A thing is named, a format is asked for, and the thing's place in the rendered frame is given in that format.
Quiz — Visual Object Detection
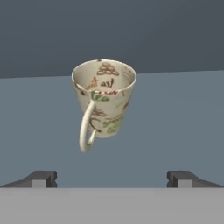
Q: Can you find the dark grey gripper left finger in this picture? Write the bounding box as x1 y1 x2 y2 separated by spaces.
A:
0 170 58 189

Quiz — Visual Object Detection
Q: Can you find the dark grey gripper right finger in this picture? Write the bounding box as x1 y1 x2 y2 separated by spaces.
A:
166 170 224 189

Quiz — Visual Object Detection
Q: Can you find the cream printed tea mug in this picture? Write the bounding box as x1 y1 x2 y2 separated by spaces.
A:
71 59 137 153

